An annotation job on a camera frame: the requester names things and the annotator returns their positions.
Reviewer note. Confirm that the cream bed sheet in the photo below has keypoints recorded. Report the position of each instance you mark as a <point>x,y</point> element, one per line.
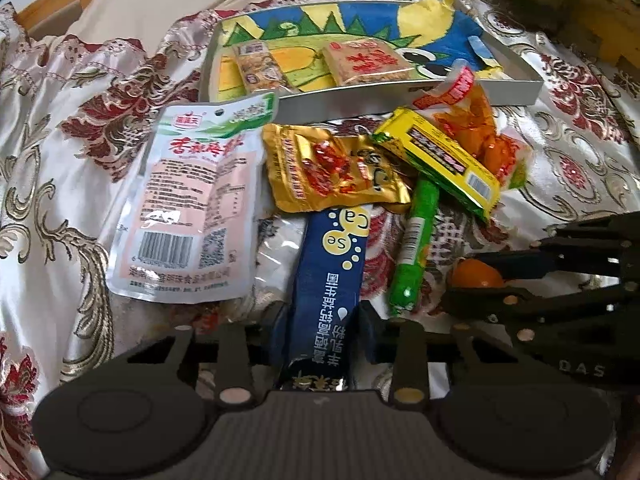
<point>130,20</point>

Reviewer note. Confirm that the green sausage stick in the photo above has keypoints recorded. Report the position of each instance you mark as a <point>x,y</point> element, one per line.
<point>412,250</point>

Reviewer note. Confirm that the pink and white snack pouch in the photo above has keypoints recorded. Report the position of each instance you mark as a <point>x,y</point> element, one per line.
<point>185,185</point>

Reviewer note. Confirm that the floral satin bedspread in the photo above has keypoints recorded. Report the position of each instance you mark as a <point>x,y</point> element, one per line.
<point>75,135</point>

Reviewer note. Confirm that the oblong oat bar pack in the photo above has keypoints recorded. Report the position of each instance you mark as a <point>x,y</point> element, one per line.
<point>260,67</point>

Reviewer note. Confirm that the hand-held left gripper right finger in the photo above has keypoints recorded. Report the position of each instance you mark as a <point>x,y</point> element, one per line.
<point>370,332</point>

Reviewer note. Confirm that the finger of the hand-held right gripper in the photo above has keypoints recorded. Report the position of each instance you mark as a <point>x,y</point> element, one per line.
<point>480,300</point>
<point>520,262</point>

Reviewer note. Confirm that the white tray with painted lining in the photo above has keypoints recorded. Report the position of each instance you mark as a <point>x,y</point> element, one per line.
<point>380,25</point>

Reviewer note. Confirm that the golden snack packet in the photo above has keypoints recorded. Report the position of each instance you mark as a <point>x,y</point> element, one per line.
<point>320,170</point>

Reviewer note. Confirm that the yellow and green snack packet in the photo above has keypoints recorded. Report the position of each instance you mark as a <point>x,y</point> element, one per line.
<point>440,160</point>

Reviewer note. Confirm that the square biscuit pack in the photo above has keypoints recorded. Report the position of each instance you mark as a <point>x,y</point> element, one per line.
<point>365,62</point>

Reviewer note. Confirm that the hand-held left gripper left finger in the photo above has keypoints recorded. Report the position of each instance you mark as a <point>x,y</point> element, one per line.
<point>279,332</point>

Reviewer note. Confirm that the dark blue snack packet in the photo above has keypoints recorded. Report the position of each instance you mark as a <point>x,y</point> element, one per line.
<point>325,285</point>

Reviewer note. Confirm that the orange snack bag red label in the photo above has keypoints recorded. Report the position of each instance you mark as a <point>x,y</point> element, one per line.
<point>480,125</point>

